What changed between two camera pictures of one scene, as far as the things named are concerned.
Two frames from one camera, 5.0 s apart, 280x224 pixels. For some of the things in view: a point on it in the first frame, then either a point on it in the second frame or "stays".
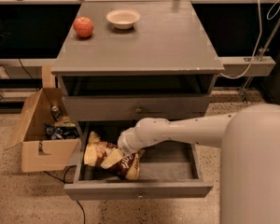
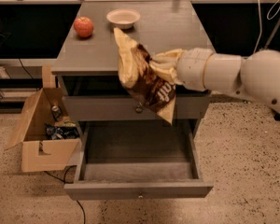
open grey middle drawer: (175, 172) stays
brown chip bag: (128, 166) to (150, 91)
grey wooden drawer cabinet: (121, 62) stays
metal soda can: (56, 113) stays
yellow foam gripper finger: (113, 158) to (169, 57)
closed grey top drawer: (133, 107) stays
